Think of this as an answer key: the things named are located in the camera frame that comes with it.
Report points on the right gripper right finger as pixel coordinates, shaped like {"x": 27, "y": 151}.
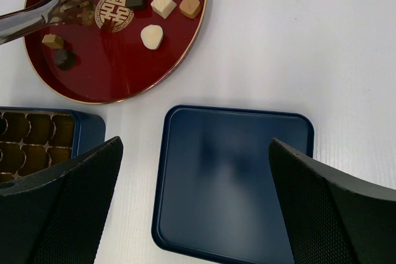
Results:
{"x": 331, "y": 216}

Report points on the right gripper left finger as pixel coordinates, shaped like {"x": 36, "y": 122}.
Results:
{"x": 57, "y": 215}

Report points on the tan block chocolate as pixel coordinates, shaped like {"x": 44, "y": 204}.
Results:
{"x": 53, "y": 41}

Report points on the gold barrel chocolate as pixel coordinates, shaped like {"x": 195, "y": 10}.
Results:
{"x": 87, "y": 13}

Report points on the metal serving tongs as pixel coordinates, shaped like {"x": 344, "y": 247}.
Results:
{"x": 43, "y": 14}

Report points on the blue chocolate box with tray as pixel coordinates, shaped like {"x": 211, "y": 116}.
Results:
{"x": 34, "y": 139}

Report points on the dark faceted chocolate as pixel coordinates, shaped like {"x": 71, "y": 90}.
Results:
{"x": 64, "y": 59}

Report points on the white heart chocolate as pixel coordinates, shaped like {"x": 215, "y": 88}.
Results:
{"x": 152, "y": 36}

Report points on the white pyramid chocolate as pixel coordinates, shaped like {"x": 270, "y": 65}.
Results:
{"x": 163, "y": 7}

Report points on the tan square chocolate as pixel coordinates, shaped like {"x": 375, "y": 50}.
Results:
{"x": 190, "y": 8}

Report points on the blue box lid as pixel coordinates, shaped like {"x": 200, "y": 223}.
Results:
{"x": 215, "y": 197}

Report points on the round red tray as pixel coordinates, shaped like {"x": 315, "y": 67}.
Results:
{"x": 113, "y": 66}

